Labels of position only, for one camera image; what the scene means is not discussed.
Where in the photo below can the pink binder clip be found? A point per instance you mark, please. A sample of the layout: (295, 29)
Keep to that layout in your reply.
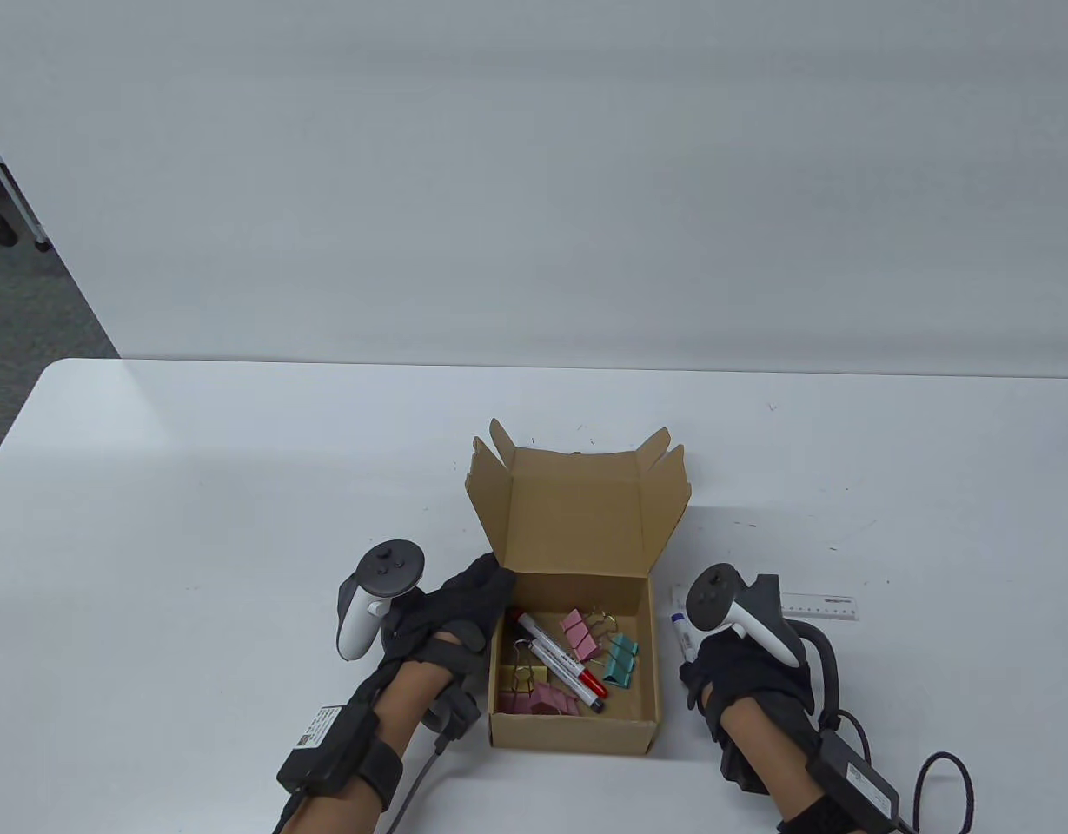
(555, 699)
(512, 702)
(579, 634)

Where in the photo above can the brown cardboard mailer box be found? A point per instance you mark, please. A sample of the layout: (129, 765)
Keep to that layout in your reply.
(577, 521)

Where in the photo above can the white metal cart frame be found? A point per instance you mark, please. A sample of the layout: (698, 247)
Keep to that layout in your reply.
(17, 195)

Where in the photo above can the black capped white marker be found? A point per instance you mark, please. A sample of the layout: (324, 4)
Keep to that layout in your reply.
(561, 676)

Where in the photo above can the blue capped white marker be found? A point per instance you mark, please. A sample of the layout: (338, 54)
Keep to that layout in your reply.
(683, 638)

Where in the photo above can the green binder clip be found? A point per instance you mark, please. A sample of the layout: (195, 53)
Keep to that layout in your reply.
(622, 656)

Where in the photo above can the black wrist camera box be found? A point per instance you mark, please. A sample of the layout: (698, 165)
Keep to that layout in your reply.
(325, 751)
(855, 773)

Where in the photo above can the yellow binder clip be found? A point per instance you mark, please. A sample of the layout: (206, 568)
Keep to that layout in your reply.
(520, 676)

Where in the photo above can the red capped white marker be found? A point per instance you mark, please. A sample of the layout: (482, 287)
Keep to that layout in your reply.
(557, 651)

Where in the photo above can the person's left forearm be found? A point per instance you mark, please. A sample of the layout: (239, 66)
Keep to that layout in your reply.
(403, 704)

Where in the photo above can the person's right hand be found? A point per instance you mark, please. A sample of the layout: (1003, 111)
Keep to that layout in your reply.
(742, 669)

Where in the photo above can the grey white controller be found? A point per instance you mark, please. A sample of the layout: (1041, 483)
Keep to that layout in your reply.
(394, 565)
(712, 599)

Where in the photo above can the person's right forearm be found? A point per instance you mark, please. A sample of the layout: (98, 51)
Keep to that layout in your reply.
(768, 747)

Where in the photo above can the person's left hand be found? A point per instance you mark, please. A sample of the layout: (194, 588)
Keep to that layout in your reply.
(455, 604)

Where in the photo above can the clear plastic ruler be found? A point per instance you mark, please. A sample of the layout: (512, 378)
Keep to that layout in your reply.
(820, 606)

